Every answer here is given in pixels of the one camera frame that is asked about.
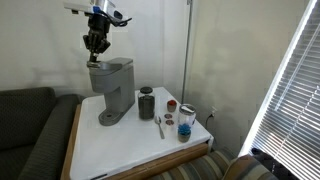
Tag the window blinds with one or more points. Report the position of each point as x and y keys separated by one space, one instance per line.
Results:
x=287 y=125

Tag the coffee pod near spoon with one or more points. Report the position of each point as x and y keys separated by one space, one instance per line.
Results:
x=170 y=122

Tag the blue succulent in pot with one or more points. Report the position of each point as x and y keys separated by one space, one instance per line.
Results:
x=184 y=132

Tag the dark grey sofa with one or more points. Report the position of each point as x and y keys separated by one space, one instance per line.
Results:
x=35 y=126

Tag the grey coffee maker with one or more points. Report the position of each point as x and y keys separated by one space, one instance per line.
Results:
x=115 y=80

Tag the wooden table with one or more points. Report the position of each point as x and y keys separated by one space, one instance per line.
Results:
x=141 y=171

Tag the wall outlet with plug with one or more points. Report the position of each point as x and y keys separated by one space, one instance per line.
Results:
x=212 y=115

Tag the striped sofa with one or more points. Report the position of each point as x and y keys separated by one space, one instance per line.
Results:
x=208 y=167

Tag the striped sofa cushion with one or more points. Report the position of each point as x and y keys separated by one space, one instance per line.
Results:
x=247 y=168

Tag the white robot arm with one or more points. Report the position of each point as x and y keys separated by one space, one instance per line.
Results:
x=101 y=14

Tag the coffee pod far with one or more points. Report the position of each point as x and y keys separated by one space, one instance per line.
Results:
x=168 y=116

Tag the clear glass jar silver lid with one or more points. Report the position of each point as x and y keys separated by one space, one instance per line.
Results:
x=187 y=114

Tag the metal floor lamp pole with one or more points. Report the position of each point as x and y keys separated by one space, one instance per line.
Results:
x=190 y=13

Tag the red coffee pod cup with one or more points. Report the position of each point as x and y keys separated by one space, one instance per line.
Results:
x=171 y=105

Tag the dark coffee glass jar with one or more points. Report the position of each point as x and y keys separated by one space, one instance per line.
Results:
x=146 y=103

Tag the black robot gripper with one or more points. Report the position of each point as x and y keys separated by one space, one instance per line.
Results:
x=96 y=39

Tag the metal spoon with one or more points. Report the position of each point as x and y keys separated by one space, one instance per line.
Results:
x=158 y=122

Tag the white table top board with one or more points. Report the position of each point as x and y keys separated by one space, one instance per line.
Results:
x=103 y=151

